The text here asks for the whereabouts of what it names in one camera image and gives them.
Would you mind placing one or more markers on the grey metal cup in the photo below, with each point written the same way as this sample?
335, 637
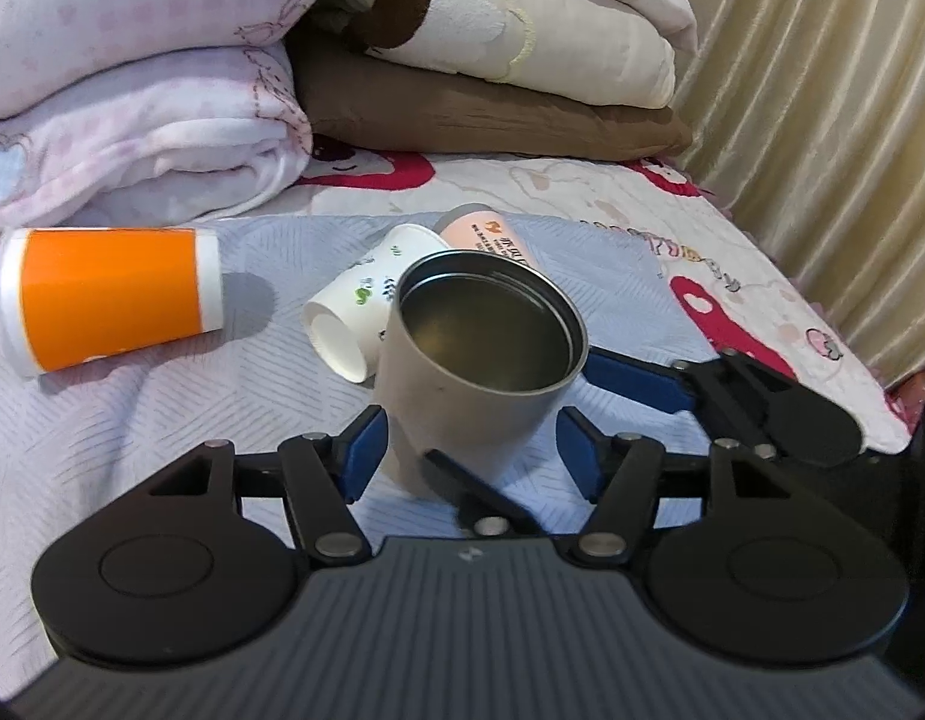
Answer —
462, 397

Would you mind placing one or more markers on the brown pillow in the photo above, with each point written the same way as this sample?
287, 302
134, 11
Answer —
462, 109

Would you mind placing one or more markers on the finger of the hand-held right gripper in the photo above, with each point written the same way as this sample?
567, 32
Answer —
462, 484
633, 380

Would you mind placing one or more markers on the cream embroidered folded quilt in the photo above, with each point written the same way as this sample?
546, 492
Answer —
552, 22

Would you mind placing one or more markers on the peach paper cup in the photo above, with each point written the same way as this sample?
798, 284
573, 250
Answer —
494, 237

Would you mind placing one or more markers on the orange and white cup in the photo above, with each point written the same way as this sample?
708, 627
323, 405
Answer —
109, 300

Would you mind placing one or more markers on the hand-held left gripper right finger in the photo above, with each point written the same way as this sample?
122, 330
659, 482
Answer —
578, 451

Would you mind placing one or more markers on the printed pink bedsheet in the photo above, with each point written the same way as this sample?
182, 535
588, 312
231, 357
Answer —
732, 240

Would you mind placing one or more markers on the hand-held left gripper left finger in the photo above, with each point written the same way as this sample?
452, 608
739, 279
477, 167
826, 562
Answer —
368, 451

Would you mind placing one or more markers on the pink checked folded blanket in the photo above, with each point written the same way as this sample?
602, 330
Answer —
132, 90

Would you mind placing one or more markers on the white paper cup green print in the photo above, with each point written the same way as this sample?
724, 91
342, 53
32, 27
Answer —
357, 292

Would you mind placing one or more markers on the cream curtain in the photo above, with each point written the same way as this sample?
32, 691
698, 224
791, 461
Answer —
822, 127

